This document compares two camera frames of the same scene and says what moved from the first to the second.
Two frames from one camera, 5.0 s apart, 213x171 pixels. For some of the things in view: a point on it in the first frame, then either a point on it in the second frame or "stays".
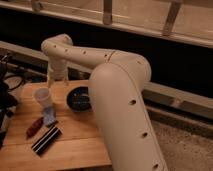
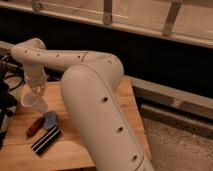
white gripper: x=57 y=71 -> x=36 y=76
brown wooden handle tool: x=34 y=125 stays
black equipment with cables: x=11 y=80 stays
